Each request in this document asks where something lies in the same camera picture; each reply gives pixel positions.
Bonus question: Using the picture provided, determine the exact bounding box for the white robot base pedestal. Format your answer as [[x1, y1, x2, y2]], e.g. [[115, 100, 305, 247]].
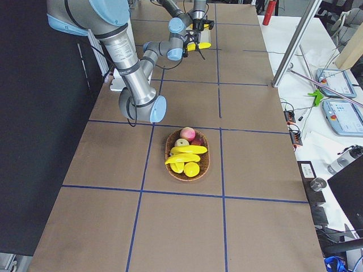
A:
[[108, 68, 126, 92]]

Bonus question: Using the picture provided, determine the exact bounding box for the blue teach pendant far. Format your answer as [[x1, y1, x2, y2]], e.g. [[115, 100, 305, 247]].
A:
[[316, 68, 357, 99]]

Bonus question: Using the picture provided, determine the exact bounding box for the dark purple plum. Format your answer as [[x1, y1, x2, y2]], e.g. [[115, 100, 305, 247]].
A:
[[190, 137, 204, 146]]

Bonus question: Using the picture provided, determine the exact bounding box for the black monitor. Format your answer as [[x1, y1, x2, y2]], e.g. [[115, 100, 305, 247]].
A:
[[328, 159, 362, 239]]

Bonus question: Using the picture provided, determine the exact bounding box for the white rectangular tray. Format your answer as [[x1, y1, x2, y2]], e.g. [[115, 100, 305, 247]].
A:
[[199, 29, 211, 43]]

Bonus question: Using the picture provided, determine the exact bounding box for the black labelled box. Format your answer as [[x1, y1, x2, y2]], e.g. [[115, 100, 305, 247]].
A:
[[297, 161, 316, 179]]

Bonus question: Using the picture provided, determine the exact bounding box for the red cylinder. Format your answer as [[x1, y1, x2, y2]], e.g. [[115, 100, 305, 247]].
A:
[[263, 0, 277, 26]]

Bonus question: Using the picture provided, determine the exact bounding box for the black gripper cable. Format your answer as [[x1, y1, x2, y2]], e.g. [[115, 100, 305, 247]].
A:
[[126, 31, 206, 128]]

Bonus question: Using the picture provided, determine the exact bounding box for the orange black connector box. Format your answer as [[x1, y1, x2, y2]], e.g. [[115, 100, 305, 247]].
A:
[[284, 110, 296, 125]]

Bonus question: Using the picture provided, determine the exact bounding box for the aluminium frame post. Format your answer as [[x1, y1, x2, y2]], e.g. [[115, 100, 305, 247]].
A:
[[272, 0, 322, 87]]

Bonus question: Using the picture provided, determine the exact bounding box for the bright yellow-green banana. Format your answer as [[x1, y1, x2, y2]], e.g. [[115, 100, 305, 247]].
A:
[[187, 42, 212, 52]]

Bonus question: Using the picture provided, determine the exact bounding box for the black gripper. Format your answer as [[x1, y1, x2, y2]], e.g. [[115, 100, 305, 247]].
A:
[[183, 30, 199, 58], [192, 18, 204, 31]]

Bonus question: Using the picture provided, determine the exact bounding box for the metal reacher grabber tool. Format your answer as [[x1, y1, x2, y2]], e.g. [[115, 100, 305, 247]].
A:
[[289, 45, 363, 108]]

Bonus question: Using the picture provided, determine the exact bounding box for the green handled grabber tool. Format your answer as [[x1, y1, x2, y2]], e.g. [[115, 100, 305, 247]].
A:
[[307, 89, 324, 107]]

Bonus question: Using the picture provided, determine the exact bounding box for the blue teach pendant near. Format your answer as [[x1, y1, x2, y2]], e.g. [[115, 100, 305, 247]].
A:
[[322, 99, 362, 137]]

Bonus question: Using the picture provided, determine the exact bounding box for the blue teach pendant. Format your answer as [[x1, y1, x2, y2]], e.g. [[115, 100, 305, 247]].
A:
[[322, 99, 362, 137], [316, 68, 357, 99]]

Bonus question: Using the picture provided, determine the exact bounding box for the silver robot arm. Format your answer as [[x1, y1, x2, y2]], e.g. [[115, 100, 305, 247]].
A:
[[47, 1, 206, 123], [157, 0, 206, 32]]

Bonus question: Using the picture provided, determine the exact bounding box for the pale green apple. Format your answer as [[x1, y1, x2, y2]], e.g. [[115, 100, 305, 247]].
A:
[[174, 138, 189, 147]]

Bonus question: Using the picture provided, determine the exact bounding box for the brown wicker basket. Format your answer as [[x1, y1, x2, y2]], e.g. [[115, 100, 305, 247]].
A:
[[164, 129, 210, 182]]

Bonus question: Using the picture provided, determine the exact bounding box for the large yellow banana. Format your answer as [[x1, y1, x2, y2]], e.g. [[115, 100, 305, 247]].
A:
[[165, 154, 201, 164]]

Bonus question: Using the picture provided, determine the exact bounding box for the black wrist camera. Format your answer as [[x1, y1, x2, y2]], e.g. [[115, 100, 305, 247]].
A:
[[203, 20, 214, 30]]

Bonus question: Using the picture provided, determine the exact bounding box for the yellow banana short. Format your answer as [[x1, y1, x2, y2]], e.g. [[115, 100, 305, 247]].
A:
[[170, 145, 208, 155]]

